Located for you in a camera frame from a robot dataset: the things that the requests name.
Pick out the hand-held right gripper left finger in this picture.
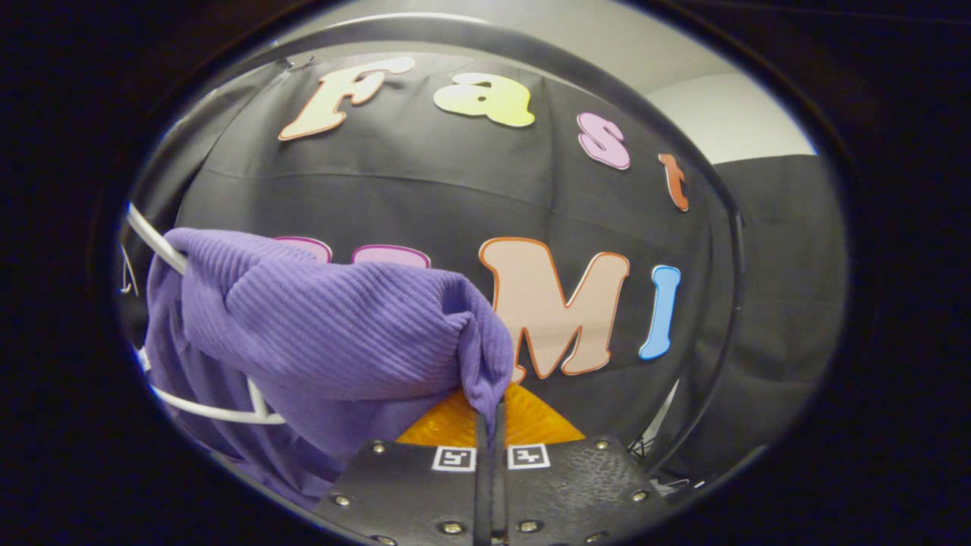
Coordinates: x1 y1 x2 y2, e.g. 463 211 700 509
313 388 494 546

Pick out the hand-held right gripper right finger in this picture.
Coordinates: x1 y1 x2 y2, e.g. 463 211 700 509
497 381 670 546

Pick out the purple jacket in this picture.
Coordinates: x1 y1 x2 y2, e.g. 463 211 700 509
144 227 515 511

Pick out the black clothes rack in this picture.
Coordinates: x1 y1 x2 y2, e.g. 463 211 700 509
266 15 746 477

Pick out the white clothes hanger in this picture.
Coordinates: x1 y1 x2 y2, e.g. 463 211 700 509
124 203 288 425

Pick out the black backdrop cloth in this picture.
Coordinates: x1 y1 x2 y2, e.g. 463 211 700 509
125 49 847 488

